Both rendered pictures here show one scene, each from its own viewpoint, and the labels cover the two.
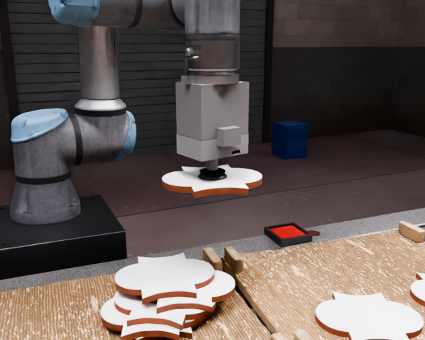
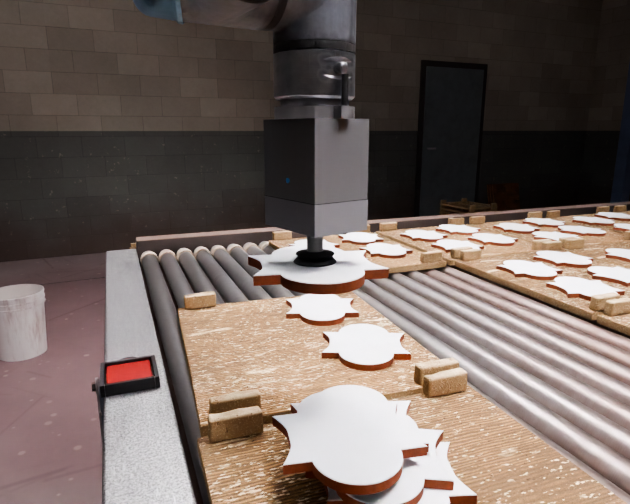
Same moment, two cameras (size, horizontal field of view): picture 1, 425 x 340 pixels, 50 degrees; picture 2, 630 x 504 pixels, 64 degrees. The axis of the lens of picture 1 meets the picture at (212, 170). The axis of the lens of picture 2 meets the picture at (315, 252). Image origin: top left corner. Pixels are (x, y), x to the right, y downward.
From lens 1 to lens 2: 82 cm
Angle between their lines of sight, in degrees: 86
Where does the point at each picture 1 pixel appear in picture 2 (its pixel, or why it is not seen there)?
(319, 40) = not seen: outside the picture
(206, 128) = (361, 181)
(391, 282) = (295, 329)
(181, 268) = (329, 415)
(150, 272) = (347, 443)
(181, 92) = (329, 134)
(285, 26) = not seen: outside the picture
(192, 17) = (346, 14)
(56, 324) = not seen: outside the picture
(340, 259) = (238, 344)
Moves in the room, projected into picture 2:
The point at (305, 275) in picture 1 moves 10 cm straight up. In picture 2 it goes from (273, 367) to (272, 299)
